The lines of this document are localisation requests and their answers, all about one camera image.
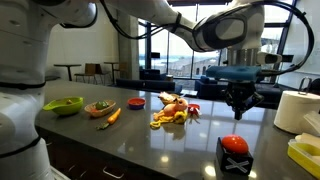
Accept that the dark blue armchair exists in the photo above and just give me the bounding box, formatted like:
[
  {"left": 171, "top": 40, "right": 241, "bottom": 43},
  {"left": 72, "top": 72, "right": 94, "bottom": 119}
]
[
  {"left": 138, "top": 67, "right": 168, "bottom": 81},
  {"left": 194, "top": 75, "right": 228, "bottom": 101}
]

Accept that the metal paper towel holder handle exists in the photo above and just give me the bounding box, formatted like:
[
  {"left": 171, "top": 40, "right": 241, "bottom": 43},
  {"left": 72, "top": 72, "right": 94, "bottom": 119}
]
[{"left": 297, "top": 76, "right": 315, "bottom": 95}]

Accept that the orange toy carrot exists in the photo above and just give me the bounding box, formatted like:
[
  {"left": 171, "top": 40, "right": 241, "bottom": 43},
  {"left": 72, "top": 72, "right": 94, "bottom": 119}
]
[{"left": 95, "top": 107, "right": 122, "bottom": 131}]

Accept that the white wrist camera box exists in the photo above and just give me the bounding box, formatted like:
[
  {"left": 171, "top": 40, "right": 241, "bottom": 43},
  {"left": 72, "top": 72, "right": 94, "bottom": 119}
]
[{"left": 256, "top": 51, "right": 283, "bottom": 65}]

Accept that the shallow wicker basket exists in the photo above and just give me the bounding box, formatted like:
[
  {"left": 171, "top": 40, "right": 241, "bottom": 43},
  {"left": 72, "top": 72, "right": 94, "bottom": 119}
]
[{"left": 83, "top": 99, "right": 117, "bottom": 119}]

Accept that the big orange dome button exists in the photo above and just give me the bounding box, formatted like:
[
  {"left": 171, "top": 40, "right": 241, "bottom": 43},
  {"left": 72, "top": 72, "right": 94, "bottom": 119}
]
[{"left": 220, "top": 133, "right": 250, "bottom": 156}]

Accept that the blue foam pad on wrist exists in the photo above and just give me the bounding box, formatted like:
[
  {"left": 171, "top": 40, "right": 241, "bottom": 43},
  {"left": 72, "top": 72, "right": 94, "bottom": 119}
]
[{"left": 205, "top": 64, "right": 263, "bottom": 82}]

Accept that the lime green plastic bowl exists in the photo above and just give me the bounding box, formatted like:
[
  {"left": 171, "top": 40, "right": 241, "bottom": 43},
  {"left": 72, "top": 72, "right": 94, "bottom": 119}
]
[{"left": 42, "top": 96, "right": 85, "bottom": 117}]

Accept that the silver drawer handle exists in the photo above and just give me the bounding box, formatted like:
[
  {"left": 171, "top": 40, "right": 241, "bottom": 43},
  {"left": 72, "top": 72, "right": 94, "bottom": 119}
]
[{"left": 102, "top": 166, "right": 125, "bottom": 180}]

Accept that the brown wooden chair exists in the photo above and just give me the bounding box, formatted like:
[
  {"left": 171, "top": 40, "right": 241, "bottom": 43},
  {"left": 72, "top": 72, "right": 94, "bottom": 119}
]
[
  {"left": 113, "top": 61, "right": 129, "bottom": 80},
  {"left": 73, "top": 62, "right": 105, "bottom": 85}
]

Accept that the black button base box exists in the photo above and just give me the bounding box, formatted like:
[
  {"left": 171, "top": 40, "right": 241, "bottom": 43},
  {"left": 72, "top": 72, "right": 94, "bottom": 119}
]
[{"left": 215, "top": 136, "right": 255, "bottom": 177}]

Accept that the green toy pepper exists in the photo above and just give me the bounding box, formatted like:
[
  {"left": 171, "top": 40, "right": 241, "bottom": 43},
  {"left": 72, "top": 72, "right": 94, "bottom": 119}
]
[{"left": 94, "top": 100, "right": 110, "bottom": 111}]

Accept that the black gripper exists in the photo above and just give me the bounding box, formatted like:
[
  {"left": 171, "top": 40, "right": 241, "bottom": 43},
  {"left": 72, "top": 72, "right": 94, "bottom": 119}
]
[{"left": 224, "top": 81, "right": 265, "bottom": 121}]

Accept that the yellow plastic container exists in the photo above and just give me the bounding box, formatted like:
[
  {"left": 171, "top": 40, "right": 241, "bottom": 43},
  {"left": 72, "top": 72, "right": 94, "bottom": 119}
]
[{"left": 287, "top": 137, "right": 320, "bottom": 180}]

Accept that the small red toy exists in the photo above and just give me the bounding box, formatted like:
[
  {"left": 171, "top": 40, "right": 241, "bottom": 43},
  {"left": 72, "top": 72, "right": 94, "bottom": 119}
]
[{"left": 186, "top": 103, "right": 202, "bottom": 118}]

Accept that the red and blue bowl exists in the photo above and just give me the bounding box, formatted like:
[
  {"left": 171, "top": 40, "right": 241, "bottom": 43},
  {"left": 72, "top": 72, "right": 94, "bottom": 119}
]
[{"left": 126, "top": 96, "right": 147, "bottom": 111}]

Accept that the white crumpled plastic sheet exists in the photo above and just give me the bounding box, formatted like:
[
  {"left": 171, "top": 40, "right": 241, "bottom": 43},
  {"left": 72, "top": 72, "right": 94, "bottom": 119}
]
[{"left": 294, "top": 110, "right": 320, "bottom": 148}]

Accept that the tall dark bar table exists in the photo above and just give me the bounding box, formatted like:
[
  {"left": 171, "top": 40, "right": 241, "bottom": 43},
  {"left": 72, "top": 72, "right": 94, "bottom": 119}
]
[
  {"left": 53, "top": 63, "right": 82, "bottom": 82},
  {"left": 103, "top": 61, "right": 120, "bottom": 85}
]

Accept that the long dark blue sofa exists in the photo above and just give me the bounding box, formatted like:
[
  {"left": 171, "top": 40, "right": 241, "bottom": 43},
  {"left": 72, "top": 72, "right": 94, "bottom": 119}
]
[{"left": 254, "top": 82, "right": 285, "bottom": 110}]

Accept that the white paper towel roll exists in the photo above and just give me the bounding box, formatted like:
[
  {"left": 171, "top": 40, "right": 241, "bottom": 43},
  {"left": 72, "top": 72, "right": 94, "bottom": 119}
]
[{"left": 273, "top": 90, "right": 320, "bottom": 136}]

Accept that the yellow and orange plush toy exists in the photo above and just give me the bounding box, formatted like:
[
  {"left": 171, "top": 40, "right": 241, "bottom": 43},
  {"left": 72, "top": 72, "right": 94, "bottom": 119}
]
[{"left": 149, "top": 97, "right": 190, "bottom": 130}]

